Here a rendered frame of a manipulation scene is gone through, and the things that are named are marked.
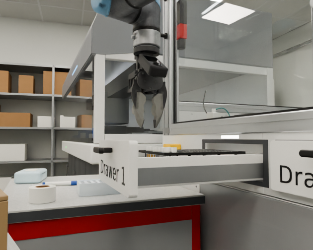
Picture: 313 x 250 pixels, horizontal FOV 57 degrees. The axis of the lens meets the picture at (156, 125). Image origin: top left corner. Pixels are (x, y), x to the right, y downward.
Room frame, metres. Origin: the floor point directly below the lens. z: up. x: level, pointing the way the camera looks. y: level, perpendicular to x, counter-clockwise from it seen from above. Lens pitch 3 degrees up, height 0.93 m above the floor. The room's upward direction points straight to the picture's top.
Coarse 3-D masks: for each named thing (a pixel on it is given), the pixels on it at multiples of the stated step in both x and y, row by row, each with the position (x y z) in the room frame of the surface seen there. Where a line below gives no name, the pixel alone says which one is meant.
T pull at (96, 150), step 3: (93, 147) 0.70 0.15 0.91; (96, 147) 0.67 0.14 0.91; (99, 147) 0.65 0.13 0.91; (102, 147) 0.68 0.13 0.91; (105, 147) 0.68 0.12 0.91; (108, 147) 0.68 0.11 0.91; (93, 150) 0.70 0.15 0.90; (96, 150) 0.66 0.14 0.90; (99, 150) 0.64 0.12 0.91; (102, 150) 0.64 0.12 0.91; (105, 150) 0.67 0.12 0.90; (108, 150) 0.67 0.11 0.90; (111, 150) 0.67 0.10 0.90; (99, 153) 0.64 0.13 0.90; (102, 153) 0.64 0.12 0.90
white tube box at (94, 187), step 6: (78, 180) 0.94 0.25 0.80; (84, 180) 0.95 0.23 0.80; (90, 180) 0.95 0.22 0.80; (96, 180) 0.95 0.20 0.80; (78, 186) 0.88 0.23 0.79; (84, 186) 0.87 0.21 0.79; (90, 186) 0.87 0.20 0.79; (96, 186) 0.88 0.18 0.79; (102, 186) 0.89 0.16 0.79; (108, 186) 0.89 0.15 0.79; (78, 192) 0.88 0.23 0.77; (84, 192) 0.87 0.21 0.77; (90, 192) 0.87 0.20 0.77; (96, 192) 0.88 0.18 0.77; (102, 192) 0.89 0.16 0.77; (108, 192) 0.89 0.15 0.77; (114, 192) 0.90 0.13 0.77
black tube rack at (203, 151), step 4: (176, 152) 0.67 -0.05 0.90; (180, 152) 0.67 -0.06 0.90; (184, 152) 0.67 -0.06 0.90; (188, 152) 0.68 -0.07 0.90; (192, 152) 0.67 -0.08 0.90; (196, 152) 0.67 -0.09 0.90; (200, 152) 0.68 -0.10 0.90; (204, 152) 0.68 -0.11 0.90; (208, 152) 0.68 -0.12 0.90; (212, 152) 0.69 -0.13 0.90; (216, 152) 0.69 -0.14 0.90; (220, 152) 0.70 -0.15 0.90; (224, 152) 0.70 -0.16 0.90; (228, 152) 0.71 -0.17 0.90; (232, 152) 0.71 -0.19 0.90; (236, 152) 0.71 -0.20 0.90; (240, 152) 0.72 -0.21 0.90; (244, 152) 0.72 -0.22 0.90
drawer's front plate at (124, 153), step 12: (108, 144) 0.71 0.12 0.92; (120, 144) 0.61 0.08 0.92; (132, 144) 0.55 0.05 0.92; (108, 156) 0.71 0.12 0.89; (120, 156) 0.61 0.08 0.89; (132, 156) 0.55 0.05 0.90; (108, 168) 0.71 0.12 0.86; (120, 168) 0.61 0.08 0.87; (132, 168) 0.55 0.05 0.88; (108, 180) 0.71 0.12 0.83; (120, 180) 0.61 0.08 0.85; (132, 180) 0.55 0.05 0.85; (120, 192) 0.61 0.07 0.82; (132, 192) 0.55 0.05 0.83
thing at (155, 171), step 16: (144, 160) 0.58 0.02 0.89; (160, 160) 0.60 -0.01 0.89; (176, 160) 0.61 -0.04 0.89; (192, 160) 0.62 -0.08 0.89; (208, 160) 0.64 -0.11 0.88; (224, 160) 0.66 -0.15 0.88; (240, 160) 0.67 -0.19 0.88; (256, 160) 0.69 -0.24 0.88; (144, 176) 0.58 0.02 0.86; (160, 176) 0.59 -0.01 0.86; (176, 176) 0.61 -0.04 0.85; (192, 176) 0.62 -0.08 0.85; (208, 176) 0.64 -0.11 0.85; (224, 176) 0.65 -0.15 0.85; (240, 176) 0.67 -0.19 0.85; (256, 176) 0.69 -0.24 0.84
